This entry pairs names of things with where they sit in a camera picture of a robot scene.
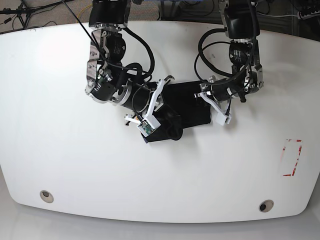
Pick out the white power strip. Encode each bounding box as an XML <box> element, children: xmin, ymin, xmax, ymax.
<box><xmin>297</xmin><ymin>5</ymin><xmax>320</xmax><ymax>20</ymax></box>

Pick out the left table cable grommet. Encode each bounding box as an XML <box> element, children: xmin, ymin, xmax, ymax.
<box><xmin>39</xmin><ymin>190</ymin><xmax>54</xmax><ymax>204</ymax></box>

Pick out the yellow cable on floor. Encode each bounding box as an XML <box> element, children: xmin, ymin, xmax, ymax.
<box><xmin>76</xmin><ymin>4</ymin><xmax>92</xmax><ymax>24</ymax></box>

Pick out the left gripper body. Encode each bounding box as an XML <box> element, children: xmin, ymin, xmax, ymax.
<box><xmin>195</xmin><ymin>76</ymin><xmax>234</xmax><ymax>118</ymax></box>

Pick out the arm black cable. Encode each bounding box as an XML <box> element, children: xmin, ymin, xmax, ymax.
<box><xmin>59</xmin><ymin>0</ymin><xmax>156</xmax><ymax>113</ymax></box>
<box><xmin>193</xmin><ymin>0</ymin><xmax>258</xmax><ymax>86</ymax></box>

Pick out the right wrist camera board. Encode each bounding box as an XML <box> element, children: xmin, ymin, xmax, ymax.
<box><xmin>137</xmin><ymin>115</ymin><xmax>161</xmax><ymax>137</ymax></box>

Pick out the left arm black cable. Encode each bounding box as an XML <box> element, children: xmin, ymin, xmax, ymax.
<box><xmin>193</xmin><ymin>0</ymin><xmax>258</xmax><ymax>86</ymax></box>

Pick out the table cable grommet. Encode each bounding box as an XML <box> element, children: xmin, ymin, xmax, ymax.
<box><xmin>258</xmin><ymin>199</ymin><xmax>274</xmax><ymax>213</ymax></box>
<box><xmin>39</xmin><ymin>190</ymin><xmax>54</xmax><ymax>204</ymax></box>

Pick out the black tripod stand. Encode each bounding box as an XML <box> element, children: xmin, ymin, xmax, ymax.
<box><xmin>0</xmin><ymin>0</ymin><xmax>51</xmax><ymax>30</ymax></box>

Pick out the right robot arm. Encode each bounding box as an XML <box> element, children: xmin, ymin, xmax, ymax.
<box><xmin>85</xmin><ymin>0</ymin><xmax>180</xmax><ymax>129</ymax></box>

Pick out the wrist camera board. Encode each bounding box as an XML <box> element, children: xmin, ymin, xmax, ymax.
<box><xmin>215</xmin><ymin>111</ymin><xmax>232</xmax><ymax>126</ymax></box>
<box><xmin>137</xmin><ymin>115</ymin><xmax>161</xmax><ymax>137</ymax></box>

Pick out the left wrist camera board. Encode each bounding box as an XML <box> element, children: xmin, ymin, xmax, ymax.
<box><xmin>215</xmin><ymin>111</ymin><xmax>232</xmax><ymax>126</ymax></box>

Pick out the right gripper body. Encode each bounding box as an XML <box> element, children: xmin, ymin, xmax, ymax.
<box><xmin>123</xmin><ymin>74</ymin><xmax>175</xmax><ymax>125</ymax></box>

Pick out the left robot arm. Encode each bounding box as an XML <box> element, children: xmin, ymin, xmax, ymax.
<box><xmin>195</xmin><ymin>0</ymin><xmax>264</xmax><ymax>104</ymax></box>

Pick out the red tape marking rectangle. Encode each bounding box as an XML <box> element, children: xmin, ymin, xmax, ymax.
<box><xmin>279</xmin><ymin>139</ymin><xmax>303</xmax><ymax>177</ymax></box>

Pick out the right table cable grommet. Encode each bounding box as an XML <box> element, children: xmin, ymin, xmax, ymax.
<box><xmin>258</xmin><ymin>199</ymin><xmax>274</xmax><ymax>213</ymax></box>

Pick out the black printed T-shirt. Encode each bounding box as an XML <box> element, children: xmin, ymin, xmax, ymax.
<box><xmin>143</xmin><ymin>81</ymin><xmax>211</xmax><ymax>143</ymax></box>

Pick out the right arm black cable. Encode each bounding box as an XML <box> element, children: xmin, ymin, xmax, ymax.
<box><xmin>59</xmin><ymin>0</ymin><xmax>156</xmax><ymax>113</ymax></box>

